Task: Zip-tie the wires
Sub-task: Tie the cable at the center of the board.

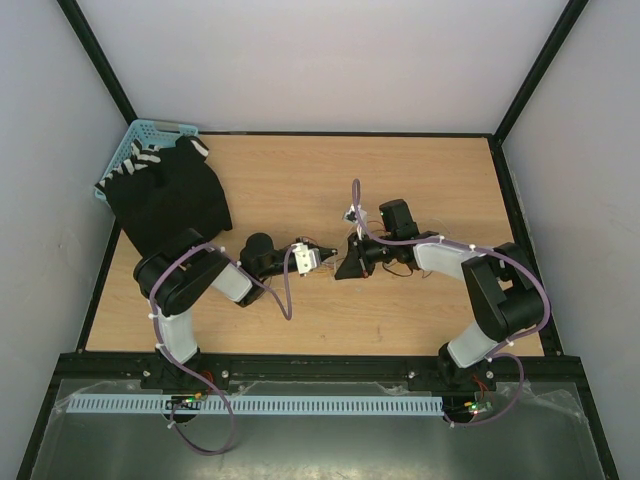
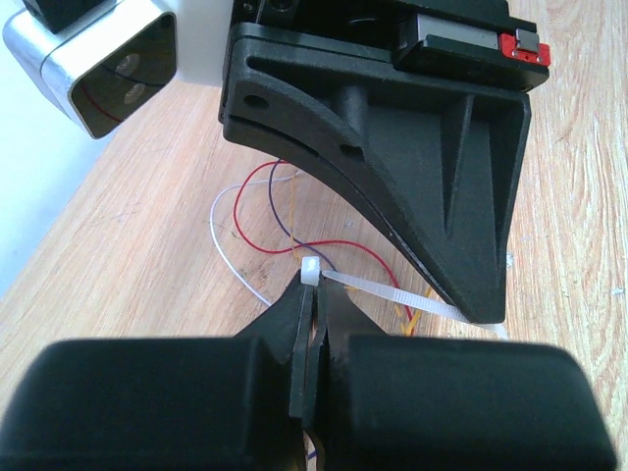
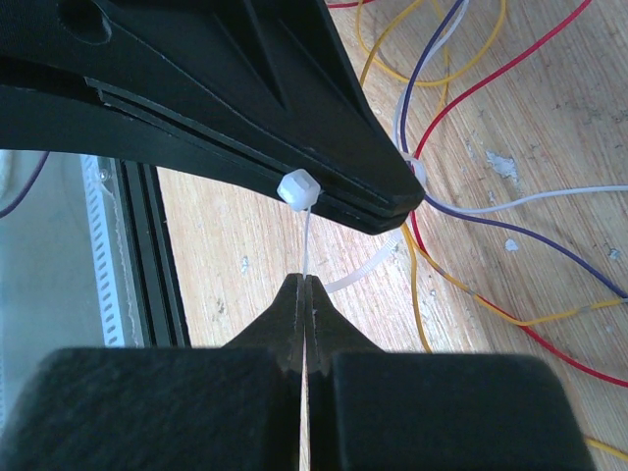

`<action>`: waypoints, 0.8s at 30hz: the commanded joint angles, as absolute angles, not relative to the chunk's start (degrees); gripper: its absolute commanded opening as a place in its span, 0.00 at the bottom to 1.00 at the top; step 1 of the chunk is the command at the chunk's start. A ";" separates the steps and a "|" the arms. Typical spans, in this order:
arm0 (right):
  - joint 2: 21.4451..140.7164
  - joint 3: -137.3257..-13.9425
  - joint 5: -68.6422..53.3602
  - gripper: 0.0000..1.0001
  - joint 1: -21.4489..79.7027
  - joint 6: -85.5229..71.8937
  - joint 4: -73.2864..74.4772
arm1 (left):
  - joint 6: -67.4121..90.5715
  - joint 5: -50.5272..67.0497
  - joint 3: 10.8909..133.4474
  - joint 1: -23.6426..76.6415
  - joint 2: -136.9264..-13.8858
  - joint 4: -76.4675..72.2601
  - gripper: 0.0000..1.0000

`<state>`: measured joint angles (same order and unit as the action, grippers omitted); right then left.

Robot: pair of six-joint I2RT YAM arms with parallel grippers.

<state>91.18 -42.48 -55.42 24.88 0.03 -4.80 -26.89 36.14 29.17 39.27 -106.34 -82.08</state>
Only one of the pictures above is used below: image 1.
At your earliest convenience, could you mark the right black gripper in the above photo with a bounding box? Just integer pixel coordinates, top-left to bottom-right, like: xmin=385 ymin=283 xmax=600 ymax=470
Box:
xmin=335 ymin=229 xmax=397 ymax=280

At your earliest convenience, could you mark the red wire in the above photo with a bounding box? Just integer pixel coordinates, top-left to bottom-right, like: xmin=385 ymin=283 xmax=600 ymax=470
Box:
xmin=299 ymin=234 xmax=421 ymax=281

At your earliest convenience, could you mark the dark brown wire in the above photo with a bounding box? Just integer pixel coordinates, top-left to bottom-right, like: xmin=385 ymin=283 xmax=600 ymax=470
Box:
xmin=259 ymin=259 xmax=436 ymax=291

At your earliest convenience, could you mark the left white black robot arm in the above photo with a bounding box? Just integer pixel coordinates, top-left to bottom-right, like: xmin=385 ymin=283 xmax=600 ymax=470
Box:
xmin=133 ymin=229 xmax=338 ymax=388

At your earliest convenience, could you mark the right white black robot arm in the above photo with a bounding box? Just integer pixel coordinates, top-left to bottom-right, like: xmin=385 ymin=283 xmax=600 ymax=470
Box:
xmin=334 ymin=199 xmax=551 ymax=389

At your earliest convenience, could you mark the black white striped cloth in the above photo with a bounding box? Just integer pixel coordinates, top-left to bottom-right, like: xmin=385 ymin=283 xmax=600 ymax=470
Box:
xmin=95 ymin=136 xmax=210 ymax=193

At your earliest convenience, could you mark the blue plastic basket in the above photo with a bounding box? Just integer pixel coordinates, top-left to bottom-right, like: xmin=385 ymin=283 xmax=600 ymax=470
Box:
xmin=103 ymin=119 xmax=199 ymax=178

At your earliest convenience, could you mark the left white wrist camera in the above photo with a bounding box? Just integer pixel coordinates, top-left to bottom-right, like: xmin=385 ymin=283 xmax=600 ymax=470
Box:
xmin=291 ymin=242 xmax=321 ymax=276

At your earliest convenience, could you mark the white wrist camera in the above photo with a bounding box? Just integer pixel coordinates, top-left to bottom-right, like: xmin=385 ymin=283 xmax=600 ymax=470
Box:
xmin=343 ymin=204 xmax=367 ymax=240
xmin=291 ymin=242 xmax=321 ymax=276

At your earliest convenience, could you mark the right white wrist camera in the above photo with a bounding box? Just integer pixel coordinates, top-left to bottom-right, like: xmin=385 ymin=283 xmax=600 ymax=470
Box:
xmin=343 ymin=204 xmax=367 ymax=240

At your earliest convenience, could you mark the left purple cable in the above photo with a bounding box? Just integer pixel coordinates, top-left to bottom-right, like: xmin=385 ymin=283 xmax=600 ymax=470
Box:
xmin=148 ymin=242 xmax=301 ymax=456

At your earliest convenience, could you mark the purple cable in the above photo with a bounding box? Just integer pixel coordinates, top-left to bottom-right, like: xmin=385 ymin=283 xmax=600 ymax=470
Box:
xmin=148 ymin=242 xmax=301 ymax=456
xmin=352 ymin=178 xmax=552 ymax=429

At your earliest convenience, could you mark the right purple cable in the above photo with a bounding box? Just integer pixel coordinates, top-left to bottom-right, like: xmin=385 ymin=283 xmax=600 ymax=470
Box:
xmin=352 ymin=178 xmax=552 ymax=429

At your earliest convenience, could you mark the light blue slotted cable duct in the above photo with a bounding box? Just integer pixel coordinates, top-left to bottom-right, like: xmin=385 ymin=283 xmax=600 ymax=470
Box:
xmin=66 ymin=394 xmax=443 ymax=417

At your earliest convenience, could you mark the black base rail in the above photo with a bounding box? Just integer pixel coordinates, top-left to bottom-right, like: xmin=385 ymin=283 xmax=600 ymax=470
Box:
xmin=54 ymin=352 xmax=499 ymax=394

